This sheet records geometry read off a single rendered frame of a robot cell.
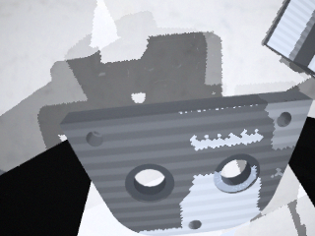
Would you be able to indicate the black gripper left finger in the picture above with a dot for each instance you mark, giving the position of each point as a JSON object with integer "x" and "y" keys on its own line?
{"x": 45, "y": 196}

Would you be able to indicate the grey plate with two round holes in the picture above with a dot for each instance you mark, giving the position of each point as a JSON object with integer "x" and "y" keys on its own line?
{"x": 189, "y": 142}

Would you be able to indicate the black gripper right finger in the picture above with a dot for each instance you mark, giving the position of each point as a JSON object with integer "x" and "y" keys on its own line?
{"x": 302, "y": 161}

